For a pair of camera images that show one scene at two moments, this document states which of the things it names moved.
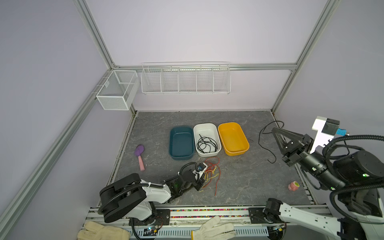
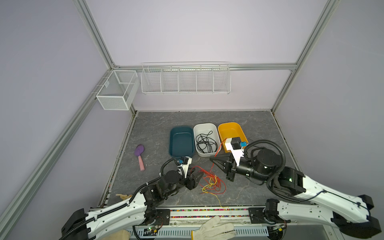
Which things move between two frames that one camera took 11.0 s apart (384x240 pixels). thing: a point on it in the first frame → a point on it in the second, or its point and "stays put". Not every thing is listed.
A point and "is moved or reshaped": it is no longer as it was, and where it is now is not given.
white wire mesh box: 118,90 stays put
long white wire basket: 186,78 stays put
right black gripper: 305,146 → 231,166
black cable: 206,144 is moved or reshaped
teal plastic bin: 181,142 stays put
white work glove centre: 210,231 stays put
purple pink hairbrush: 138,151 stays put
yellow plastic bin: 234,140 stays put
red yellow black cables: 213,170 is moved or reshaped
